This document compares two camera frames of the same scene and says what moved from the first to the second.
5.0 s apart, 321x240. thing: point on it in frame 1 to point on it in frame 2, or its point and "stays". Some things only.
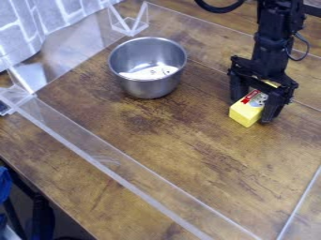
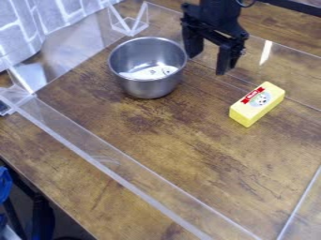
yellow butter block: [248, 110] stays
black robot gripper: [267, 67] to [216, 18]
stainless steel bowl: [151, 65] stays
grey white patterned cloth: [28, 18] stays
